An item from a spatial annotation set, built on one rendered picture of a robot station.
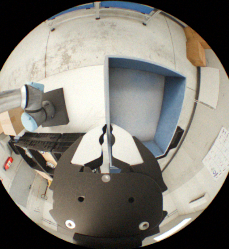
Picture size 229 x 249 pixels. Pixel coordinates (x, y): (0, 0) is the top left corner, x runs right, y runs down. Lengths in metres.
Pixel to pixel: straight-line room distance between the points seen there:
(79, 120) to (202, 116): 2.79
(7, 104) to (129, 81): 0.42
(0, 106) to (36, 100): 0.19
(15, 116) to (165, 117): 0.99
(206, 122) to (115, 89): 2.64
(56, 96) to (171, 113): 0.59
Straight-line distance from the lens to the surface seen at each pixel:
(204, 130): 2.74
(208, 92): 2.59
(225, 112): 2.58
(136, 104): 0.18
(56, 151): 0.56
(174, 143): 1.73
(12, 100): 0.41
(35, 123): 0.47
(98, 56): 1.32
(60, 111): 0.59
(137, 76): 0.18
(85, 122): 0.61
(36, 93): 0.44
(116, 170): 1.08
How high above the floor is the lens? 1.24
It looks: 60 degrees down
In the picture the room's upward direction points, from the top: 166 degrees clockwise
